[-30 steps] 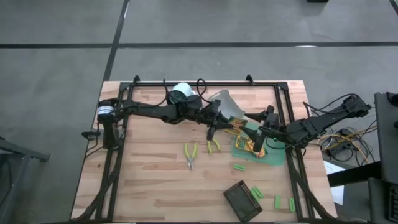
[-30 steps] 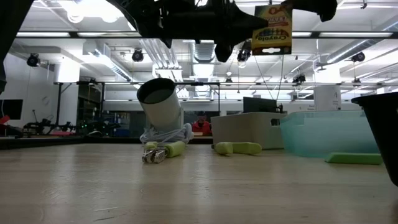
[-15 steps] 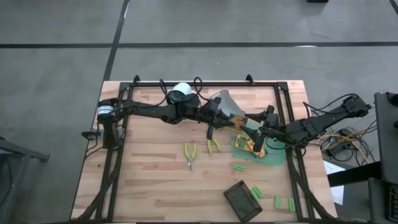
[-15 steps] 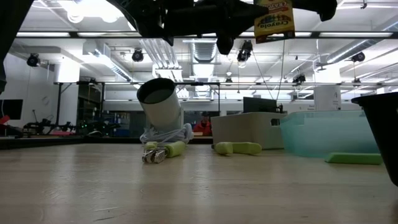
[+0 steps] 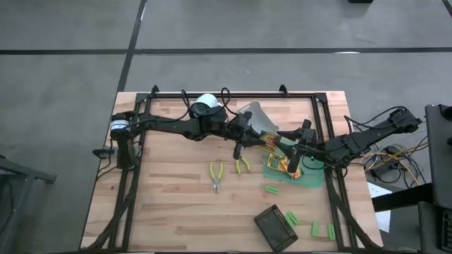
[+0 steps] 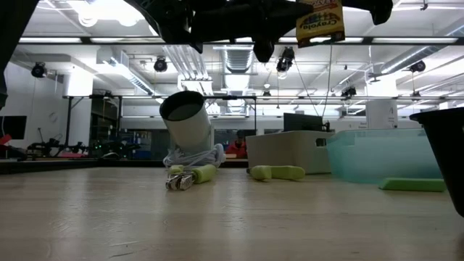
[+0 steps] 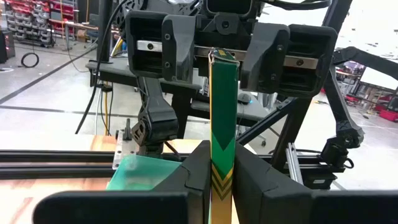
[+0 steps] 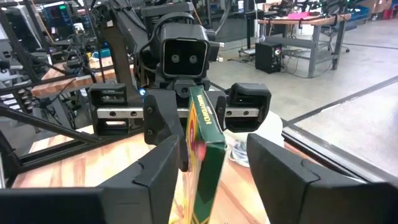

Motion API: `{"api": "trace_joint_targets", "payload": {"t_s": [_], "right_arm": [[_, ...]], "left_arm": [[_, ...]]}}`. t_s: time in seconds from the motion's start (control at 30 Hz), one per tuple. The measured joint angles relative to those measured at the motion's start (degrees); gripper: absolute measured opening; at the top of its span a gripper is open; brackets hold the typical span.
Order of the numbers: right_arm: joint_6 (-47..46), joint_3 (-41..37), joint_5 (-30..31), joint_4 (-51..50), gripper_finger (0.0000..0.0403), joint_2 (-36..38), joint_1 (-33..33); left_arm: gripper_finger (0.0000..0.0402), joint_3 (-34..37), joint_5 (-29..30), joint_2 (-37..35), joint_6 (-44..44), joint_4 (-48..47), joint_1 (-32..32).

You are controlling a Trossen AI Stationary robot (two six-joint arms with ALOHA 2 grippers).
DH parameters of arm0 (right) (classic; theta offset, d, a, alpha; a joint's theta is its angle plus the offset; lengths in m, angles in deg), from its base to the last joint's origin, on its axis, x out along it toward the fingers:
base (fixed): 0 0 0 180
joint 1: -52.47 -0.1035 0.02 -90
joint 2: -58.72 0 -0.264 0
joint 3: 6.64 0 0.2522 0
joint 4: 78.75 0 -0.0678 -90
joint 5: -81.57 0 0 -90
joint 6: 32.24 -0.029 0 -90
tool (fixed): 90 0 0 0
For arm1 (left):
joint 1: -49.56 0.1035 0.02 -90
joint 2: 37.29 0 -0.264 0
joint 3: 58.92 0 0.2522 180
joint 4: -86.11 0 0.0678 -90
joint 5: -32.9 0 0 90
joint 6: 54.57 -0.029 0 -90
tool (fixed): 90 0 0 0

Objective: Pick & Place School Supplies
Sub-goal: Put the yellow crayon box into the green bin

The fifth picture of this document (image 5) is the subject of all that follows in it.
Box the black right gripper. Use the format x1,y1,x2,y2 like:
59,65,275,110
276,120,330,174

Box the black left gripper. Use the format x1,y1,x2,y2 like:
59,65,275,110
227,111,266,160

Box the white plastic bin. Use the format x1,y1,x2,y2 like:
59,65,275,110
237,101,280,135

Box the small green-handled pliers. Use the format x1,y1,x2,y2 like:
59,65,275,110
234,155,253,175

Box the teal translucent plastic bin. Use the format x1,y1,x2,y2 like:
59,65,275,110
261,135,325,191

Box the large green-handled pliers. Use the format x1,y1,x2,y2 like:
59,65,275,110
208,161,226,193

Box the black mesh basket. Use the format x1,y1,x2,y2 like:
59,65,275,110
253,203,299,253

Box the white paper sheet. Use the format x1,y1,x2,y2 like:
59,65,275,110
367,181,393,234

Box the black equipment cabinet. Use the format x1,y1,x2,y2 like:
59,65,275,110
371,104,452,254

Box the grey metal stand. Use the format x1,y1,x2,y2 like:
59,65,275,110
0,155,57,254

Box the black aluminium table frame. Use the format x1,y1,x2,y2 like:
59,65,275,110
83,84,384,254

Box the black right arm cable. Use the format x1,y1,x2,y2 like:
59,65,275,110
344,105,409,131

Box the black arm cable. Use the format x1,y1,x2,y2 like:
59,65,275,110
179,87,232,123
344,105,409,131

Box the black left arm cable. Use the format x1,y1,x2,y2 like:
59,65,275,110
179,87,232,123

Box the yellow floor cable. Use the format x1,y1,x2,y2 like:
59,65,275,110
359,140,430,186

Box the black floor cable bundle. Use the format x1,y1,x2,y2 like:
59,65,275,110
363,133,430,186

